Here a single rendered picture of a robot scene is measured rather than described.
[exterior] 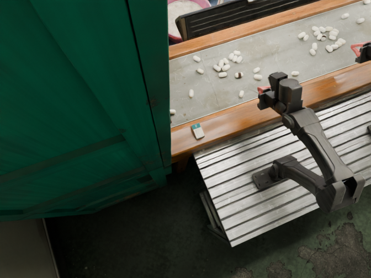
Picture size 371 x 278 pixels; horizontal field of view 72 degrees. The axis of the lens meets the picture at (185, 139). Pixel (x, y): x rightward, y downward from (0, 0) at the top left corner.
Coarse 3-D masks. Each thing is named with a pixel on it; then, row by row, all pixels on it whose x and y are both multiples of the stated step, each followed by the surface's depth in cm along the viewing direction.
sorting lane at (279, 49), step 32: (288, 32) 121; (320, 32) 122; (352, 32) 123; (192, 64) 115; (224, 64) 115; (256, 64) 116; (288, 64) 117; (320, 64) 118; (352, 64) 118; (224, 96) 111; (256, 96) 112
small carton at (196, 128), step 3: (198, 123) 103; (192, 126) 102; (195, 126) 102; (198, 126) 103; (192, 129) 103; (195, 129) 102; (198, 129) 102; (201, 129) 102; (195, 132) 102; (198, 132) 102; (201, 132) 102; (195, 135) 102; (198, 135) 102; (201, 135) 102; (204, 135) 102; (198, 138) 102
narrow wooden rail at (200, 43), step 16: (336, 0) 125; (352, 0) 125; (272, 16) 120; (288, 16) 121; (304, 16) 122; (224, 32) 117; (240, 32) 117; (256, 32) 119; (176, 48) 113; (192, 48) 114; (208, 48) 117
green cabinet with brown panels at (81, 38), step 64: (0, 0) 16; (64, 0) 16; (128, 0) 18; (0, 64) 21; (64, 64) 24; (128, 64) 25; (0, 128) 30; (64, 128) 37; (128, 128) 42; (0, 192) 49; (64, 192) 78
